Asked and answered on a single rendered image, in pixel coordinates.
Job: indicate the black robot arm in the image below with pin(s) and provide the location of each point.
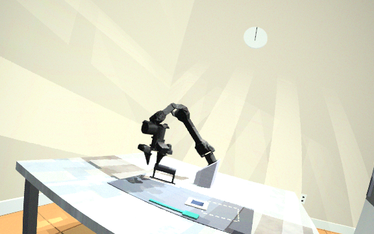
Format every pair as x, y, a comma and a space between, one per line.
153, 127

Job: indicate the turquoise flat bar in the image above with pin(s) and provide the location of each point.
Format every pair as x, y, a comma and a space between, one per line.
185, 213

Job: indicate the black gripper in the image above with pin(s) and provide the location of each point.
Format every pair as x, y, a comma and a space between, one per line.
147, 150

